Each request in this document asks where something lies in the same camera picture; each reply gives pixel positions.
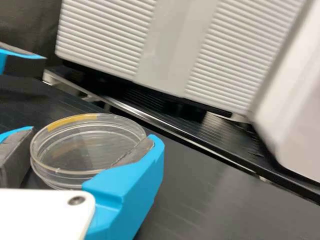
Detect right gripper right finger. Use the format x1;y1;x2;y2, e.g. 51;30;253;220
81;134;166;240

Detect black platform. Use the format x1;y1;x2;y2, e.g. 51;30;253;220
41;59;320;205
0;74;320;240

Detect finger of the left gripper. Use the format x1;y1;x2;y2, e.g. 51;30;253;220
0;41;48;77

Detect white incubator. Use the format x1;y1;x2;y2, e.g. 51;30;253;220
54;0;311;123

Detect petri dish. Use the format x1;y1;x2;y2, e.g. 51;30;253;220
29;112;146;191

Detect incubator door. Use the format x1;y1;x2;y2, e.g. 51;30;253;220
250;0;320;184

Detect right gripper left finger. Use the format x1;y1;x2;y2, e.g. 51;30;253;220
0;125;35;189

